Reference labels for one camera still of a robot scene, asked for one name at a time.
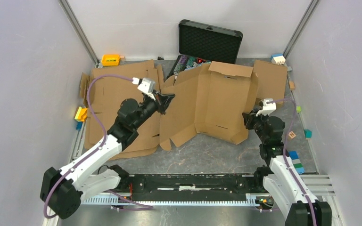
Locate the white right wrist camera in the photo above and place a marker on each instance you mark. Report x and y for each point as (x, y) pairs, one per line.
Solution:
(267, 106)

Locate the teal small cube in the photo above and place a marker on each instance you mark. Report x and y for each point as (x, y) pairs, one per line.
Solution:
(308, 133)

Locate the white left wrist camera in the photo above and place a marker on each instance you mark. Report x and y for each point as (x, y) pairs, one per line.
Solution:
(145, 85)

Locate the blue white toy block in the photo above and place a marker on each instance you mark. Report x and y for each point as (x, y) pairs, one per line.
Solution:
(278, 59)

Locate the small wooden cube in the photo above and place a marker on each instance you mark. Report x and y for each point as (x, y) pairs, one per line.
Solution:
(291, 85)

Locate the yellow orange toy block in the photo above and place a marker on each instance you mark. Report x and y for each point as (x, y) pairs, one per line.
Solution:
(81, 114)

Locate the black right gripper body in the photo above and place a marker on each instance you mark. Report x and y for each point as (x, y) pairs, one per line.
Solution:
(260, 119)

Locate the stack of flat cardboard sheets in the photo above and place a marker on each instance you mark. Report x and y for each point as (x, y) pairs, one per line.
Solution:
(107, 94)

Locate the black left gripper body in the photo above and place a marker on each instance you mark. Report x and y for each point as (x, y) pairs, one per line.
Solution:
(149, 106)

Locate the black poker chip case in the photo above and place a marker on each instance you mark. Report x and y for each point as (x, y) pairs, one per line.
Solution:
(201, 43)

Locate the blue green block stack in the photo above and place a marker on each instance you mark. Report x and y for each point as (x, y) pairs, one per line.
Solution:
(296, 162)

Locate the folded brown cardboard box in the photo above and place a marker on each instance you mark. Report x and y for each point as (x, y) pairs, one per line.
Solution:
(272, 80)

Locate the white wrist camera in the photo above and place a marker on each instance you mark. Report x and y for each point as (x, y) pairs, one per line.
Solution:
(267, 106)
(145, 85)

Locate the wooden letter H cube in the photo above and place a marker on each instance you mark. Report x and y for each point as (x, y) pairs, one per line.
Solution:
(291, 135)

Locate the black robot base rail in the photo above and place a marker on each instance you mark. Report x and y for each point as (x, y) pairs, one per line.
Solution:
(191, 187)

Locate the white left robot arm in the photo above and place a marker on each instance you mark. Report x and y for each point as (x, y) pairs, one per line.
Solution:
(63, 190)

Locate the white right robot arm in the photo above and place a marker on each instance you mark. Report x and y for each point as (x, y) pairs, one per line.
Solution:
(299, 206)

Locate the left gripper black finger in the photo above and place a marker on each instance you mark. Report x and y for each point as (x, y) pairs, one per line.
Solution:
(164, 99)
(163, 107)

